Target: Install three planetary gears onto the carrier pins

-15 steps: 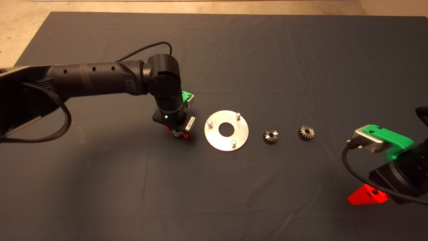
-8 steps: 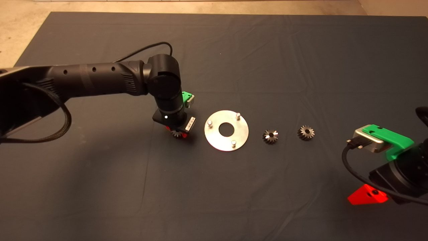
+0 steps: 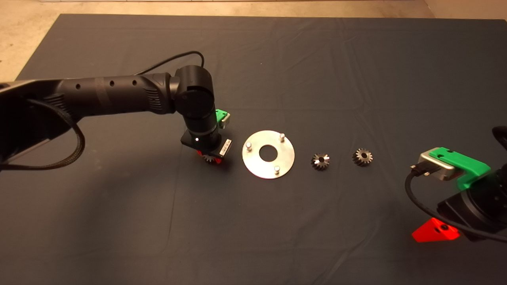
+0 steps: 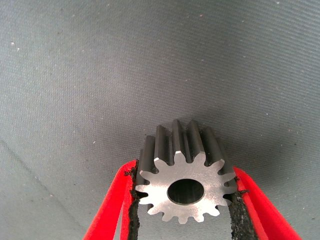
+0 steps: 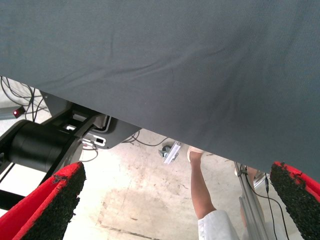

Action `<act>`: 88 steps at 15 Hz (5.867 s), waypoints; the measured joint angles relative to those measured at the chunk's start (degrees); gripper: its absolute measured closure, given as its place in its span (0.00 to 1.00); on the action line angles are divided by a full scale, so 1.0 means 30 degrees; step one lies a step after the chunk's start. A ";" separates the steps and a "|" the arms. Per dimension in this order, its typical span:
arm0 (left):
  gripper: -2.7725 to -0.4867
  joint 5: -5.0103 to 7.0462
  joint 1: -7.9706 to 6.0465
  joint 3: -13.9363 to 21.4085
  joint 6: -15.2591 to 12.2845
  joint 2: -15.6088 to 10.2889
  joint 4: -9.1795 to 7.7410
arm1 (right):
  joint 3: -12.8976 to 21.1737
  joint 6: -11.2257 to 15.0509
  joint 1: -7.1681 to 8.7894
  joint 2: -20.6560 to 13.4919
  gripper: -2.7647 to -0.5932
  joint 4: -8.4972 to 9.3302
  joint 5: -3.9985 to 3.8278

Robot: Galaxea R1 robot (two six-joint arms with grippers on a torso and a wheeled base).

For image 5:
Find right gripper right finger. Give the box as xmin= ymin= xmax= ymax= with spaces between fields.
xmin=269 ymin=161 xmax=320 ymax=240

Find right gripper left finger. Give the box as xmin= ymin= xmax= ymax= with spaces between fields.
xmin=0 ymin=161 xmax=87 ymax=240

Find white garment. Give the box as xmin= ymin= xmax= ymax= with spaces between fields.
xmin=197 ymin=209 xmax=240 ymax=240

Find grey adapter box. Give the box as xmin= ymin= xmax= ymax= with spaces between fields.
xmin=0 ymin=107 xmax=27 ymax=121

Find pale shoe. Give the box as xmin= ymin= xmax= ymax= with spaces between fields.
xmin=186 ymin=145 xmax=206 ymax=163

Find dark grey base panel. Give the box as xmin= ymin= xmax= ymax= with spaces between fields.
xmin=41 ymin=91 xmax=143 ymax=150

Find short aluminium profile foot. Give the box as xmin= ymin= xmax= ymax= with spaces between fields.
xmin=163 ymin=140 xmax=182 ymax=165

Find grey caster wheel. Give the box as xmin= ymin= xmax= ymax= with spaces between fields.
xmin=157 ymin=146 xmax=172 ymax=160

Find dark grey table cloth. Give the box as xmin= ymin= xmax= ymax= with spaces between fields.
xmin=0 ymin=0 xmax=320 ymax=182

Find thin black hanging cable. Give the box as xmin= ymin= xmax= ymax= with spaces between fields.
xmin=238 ymin=163 xmax=291 ymax=240

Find aluminium profile post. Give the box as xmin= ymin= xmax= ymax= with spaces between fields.
xmin=233 ymin=161 xmax=272 ymax=240

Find black frame with cylinder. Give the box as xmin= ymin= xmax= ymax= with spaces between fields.
xmin=0 ymin=104 xmax=111 ymax=211

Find grey cable loop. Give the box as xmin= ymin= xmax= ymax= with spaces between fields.
xmin=81 ymin=142 xmax=100 ymax=163

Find tangled black floor cables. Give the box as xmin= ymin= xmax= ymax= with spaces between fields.
xmin=0 ymin=76 xmax=50 ymax=123

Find black floor cable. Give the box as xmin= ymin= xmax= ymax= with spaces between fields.
xmin=122 ymin=129 xmax=170 ymax=148

